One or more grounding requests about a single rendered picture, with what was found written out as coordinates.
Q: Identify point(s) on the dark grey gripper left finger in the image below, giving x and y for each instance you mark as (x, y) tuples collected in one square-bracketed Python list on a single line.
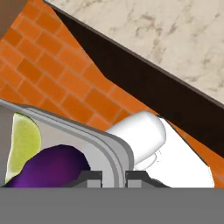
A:
[(90, 176)]

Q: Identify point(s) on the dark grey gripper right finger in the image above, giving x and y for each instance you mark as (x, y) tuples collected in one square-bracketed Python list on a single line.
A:
[(137, 176)]

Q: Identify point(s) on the grey vegetable container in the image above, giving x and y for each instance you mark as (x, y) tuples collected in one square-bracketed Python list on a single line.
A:
[(97, 145)]

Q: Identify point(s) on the purple eggplant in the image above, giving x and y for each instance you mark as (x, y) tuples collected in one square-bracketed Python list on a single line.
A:
[(52, 169)]

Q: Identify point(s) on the yellow-green lemon wedge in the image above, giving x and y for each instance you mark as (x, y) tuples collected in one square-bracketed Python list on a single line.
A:
[(24, 143)]

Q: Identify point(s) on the white rounded cylinder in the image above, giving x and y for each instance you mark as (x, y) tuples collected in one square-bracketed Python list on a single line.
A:
[(140, 135)]

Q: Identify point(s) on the dark brown counter cabinet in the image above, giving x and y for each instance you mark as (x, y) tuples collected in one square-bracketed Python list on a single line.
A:
[(151, 84)]

